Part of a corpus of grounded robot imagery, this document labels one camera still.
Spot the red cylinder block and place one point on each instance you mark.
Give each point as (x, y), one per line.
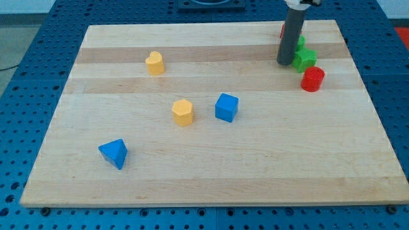
(312, 79)

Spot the green star block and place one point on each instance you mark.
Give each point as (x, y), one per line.
(304, 58)

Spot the wooden board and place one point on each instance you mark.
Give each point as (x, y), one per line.
(285, 146)

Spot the yellow hexagon block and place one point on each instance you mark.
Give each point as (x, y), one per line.
(183, 112)

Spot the blue cube block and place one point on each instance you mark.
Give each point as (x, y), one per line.
(226, 107)

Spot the yellow heart block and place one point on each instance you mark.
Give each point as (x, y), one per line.
(155, 63)

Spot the blue triangle block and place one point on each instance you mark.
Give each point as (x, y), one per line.
(114, 152)

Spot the green round block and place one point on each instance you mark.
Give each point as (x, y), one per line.
(301, 43)

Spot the red block behind rod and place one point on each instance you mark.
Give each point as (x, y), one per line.
(282, 31)

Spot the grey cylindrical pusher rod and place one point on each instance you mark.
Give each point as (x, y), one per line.
(291, 34)

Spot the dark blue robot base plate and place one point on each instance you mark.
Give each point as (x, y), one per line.
(190, 5)

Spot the white rod mount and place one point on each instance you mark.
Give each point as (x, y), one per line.
(302, 5)

